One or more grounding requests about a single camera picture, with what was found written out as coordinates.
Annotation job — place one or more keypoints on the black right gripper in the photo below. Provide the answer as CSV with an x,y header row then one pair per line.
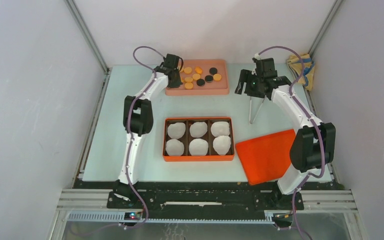
x,y
250,75

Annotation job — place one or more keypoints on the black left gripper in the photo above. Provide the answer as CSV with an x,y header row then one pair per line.
x,y
176,84

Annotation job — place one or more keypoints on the black sandwich cookie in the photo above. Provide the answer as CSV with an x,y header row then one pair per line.
x,y
200,82
208,78
213,70

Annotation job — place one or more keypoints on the metal serving tongs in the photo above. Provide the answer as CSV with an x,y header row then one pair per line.
x,y
253,112

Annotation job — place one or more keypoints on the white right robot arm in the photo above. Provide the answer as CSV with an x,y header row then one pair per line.
x,y
314,143

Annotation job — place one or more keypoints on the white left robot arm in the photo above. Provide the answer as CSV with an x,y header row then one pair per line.
x,y
138,121

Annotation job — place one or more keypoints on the fish shaped orange cookie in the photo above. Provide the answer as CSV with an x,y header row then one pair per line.
x,y
198,70

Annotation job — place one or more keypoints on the pink cookie tray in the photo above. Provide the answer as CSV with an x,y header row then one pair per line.
x,y
201,77

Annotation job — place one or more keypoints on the white paper cup back-right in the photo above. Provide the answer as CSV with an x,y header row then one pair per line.
x,y
220,128

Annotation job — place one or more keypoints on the white paper cup front-right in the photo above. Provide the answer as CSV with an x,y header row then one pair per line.
x,y
222,144

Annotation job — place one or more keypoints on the white paper cup back-middle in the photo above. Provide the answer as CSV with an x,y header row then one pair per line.
x,y
198,129

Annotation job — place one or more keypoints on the orange cookie tin box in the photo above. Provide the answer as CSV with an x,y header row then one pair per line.
x,y
211,156

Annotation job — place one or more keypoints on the yellow blue cloth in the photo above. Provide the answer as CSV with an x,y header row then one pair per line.
x,y
307,69

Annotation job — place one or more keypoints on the white paper cup back-left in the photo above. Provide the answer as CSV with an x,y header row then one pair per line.
x,y
176,130

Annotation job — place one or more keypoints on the white paper cup front-middle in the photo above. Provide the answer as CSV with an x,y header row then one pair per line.
x,y
198,147

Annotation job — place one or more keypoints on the orange tin lid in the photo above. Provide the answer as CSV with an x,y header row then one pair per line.
x,y
266,158

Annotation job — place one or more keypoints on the white paper cup front-left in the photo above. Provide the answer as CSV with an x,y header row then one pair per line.
x,y
174,147

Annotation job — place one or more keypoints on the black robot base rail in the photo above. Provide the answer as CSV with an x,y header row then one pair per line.
x,y
204,202

